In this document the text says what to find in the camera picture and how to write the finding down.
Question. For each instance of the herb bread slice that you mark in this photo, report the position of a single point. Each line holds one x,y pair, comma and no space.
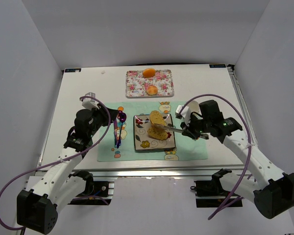
157,118
158,134

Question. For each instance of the mint cartoon placemat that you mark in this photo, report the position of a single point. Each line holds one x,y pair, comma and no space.
186,148

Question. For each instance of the corner table label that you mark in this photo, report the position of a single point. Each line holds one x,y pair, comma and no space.
72,70
217,66

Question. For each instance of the square floral ceramic plate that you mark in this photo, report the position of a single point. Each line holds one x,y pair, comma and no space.
144,142

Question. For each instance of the purple spoon upper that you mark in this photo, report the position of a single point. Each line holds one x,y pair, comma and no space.
121,114

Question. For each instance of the left corner table label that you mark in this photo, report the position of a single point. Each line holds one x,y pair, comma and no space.
72,70

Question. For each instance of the light green mug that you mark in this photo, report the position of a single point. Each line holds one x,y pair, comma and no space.
194,106

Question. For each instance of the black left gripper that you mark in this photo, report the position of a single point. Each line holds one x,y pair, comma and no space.
111,114

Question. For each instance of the small round bun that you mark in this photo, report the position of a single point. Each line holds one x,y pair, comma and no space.
152,90

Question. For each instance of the orange round bun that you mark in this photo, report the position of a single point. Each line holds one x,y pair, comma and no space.
148,73

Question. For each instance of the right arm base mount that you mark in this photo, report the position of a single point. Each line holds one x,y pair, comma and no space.
209,193

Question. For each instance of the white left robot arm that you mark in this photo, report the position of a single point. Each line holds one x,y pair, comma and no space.
39,207

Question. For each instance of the right corner table label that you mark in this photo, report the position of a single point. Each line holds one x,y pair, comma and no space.
217,66

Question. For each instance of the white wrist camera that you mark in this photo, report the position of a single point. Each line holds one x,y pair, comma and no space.
89,102
183,113

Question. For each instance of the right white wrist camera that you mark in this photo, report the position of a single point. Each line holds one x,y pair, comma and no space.
183,113

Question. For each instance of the floral rectangular tray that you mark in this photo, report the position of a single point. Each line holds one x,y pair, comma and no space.
136,84

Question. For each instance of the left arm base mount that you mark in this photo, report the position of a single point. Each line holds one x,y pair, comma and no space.
97,192

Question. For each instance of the purple spoon lower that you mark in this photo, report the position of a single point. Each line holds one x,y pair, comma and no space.
122,121

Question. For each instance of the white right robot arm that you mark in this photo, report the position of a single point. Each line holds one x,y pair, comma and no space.
271,190

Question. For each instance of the purple spoon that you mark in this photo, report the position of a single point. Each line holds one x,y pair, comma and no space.
121,114
122,121

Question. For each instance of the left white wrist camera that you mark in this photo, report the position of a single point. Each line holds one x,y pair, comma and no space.
89,102

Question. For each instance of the iridescent table knife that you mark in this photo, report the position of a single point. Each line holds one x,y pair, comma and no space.
116,136

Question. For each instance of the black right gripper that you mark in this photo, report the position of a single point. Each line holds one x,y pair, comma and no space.
189,129

